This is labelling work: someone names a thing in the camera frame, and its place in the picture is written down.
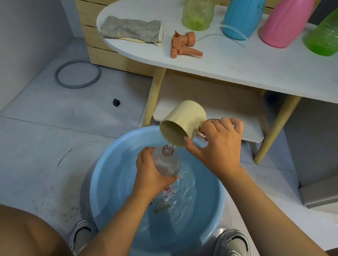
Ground person's left hand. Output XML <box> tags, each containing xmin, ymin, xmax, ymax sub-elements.
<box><xmin>130</xmin><ymin>145</ymin><xmax>183</xmax><ymax>206</ymax></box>

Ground person's right hand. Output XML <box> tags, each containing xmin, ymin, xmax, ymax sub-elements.
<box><xmin>179</xmin><ymin>110</ymin><xmax>248</xmax><ymax>181</ymax></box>

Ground beige cup with copper handle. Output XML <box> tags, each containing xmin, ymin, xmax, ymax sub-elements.
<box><xmin>156</xmin><ymin>96</ymin><xmax>223</xmax><ymax>154</ymax></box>

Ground person's right forearm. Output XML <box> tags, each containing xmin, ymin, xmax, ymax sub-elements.
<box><xmin>209</xmin><ymin>164</ymin><xmax>338</xmax><ymax>256</ymax></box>

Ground person's left forearm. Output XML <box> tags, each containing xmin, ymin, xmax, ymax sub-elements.
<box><xmin>70</xmin><ymin>183</ymin><xmax>165</xmax><ymax>256</ymax></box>

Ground light blue plastic basin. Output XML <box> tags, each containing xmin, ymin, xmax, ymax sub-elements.
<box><xmin>79</xmin><ymin>117</ymin><xmax>236</xmax><ymax>256</ymax></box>

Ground orange spray trigger with tube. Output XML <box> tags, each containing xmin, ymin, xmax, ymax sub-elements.
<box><xmin>169</xmin><ymin>16</ymin><xmax>250</xmax><ymax>71</ymax></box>

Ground person's left white sneaker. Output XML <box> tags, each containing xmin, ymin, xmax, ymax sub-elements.
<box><xmin>67</xmin><ymin>216</ymin><xmax>101</xmax><ymax>256</ymax></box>

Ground white oval table, wooden legs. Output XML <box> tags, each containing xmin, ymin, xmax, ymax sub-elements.
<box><xmin>77</xmin><ymin>0</ymin><xmax>338</xmax><ymax>178</ymax></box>

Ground grey cleaning cloth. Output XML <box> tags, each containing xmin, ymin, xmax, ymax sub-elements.
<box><xmin>99</xmin><ymin>11</ymin><xmax>167</xmax><ymax>48</ymax></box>

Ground yellow-green clear plastic bottle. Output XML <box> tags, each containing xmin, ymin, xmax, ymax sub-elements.
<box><xmin>180</xmin><ymin>0</ymin><xmax>217</xmax><ymax>34</ymax></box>

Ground blue plastic bottle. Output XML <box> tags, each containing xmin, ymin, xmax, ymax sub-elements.
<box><xmin>220</xmin><ymin>0</ymin><xmax>267</xmax><ymax>44</ymax></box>

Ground grey threshold board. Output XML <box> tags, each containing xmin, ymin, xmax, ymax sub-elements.
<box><xmin>296</xmin><ymin>155</ymin><xmax>338</xmax><ymax>214</ymax></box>

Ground pink plastic bottle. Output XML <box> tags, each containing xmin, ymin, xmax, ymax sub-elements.
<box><xmin>257</xmin><ymin>0</ymin><xmax>317</xmax><ymax>53</ymax></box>

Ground green clear plastic bottle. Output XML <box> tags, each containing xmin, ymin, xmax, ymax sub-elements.
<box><xmin>301</xmin><ymin>0</ymin><xmax>338</xmax><ymax>58</ymax></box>

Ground grey rubber ring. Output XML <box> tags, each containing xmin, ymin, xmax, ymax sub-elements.
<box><xmin>52</xmin><ymin>55</ymin><xmax>103</xmax><ymax>94</ymax></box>

